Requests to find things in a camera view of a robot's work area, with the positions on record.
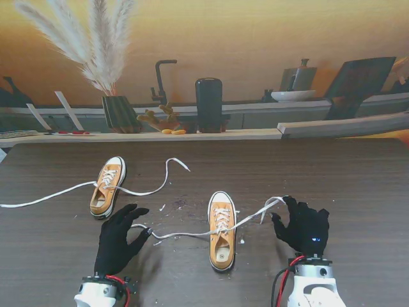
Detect short white slanted strip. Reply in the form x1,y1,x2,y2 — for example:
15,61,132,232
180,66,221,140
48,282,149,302
26,103,52,131

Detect metal grid rack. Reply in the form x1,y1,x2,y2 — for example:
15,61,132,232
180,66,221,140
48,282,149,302
0,129,39,139

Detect red left wrist cable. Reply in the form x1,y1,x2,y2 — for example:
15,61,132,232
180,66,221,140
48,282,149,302
105,274,134,307

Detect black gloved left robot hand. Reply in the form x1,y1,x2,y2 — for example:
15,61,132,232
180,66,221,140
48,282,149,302
94,203,153,276

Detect pale pampas grass plumes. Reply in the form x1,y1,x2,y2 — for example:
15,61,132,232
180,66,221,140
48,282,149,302
14,0,137,97

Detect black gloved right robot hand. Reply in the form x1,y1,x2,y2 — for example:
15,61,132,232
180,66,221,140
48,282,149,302
271,195,330,256

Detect grey metal pitcher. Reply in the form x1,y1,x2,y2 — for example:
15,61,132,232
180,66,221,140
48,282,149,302
280,58,319,92

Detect tall black cylindrical container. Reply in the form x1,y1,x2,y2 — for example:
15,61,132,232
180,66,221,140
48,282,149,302
195,77,224,134

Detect long white slanted strip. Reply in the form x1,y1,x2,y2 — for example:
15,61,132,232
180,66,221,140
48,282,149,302
54,91,84,131

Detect red black right wrist cable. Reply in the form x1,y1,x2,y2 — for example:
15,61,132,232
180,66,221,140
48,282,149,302
270,255,306,307

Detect grey wooden plank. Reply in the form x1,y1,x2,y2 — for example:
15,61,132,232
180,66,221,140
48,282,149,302
277,111,409,140

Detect black kitchen faucet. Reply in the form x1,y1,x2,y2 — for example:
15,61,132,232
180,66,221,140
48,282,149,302
150,59,178,106

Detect dark tilted panel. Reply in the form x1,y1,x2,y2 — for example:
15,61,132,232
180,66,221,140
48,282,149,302
323,56,397,121

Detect white shallow bowl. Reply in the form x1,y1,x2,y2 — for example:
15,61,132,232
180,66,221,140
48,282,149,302
270,90,317,103

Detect dark ribbed vase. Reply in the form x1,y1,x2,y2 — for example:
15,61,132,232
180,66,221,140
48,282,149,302
101,95,144,134

